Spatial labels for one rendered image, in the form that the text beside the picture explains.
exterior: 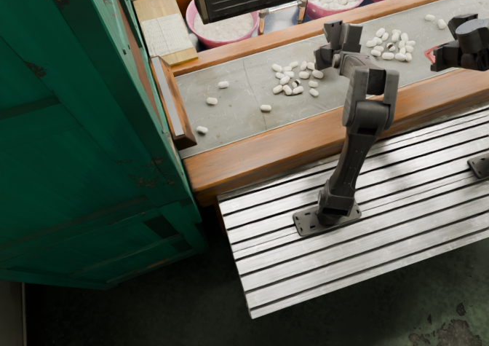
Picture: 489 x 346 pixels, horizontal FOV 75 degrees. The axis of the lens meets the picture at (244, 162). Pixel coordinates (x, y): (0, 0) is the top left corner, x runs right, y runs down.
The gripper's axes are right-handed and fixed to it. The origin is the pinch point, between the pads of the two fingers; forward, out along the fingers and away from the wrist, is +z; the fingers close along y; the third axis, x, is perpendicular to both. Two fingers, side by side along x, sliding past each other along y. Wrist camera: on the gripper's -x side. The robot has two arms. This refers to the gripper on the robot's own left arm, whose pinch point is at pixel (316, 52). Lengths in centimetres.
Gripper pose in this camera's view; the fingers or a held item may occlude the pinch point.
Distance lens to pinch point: 118.3
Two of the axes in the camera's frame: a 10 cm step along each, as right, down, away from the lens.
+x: 2.2, 8.5, 4.8
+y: -9.3, 3.3, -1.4
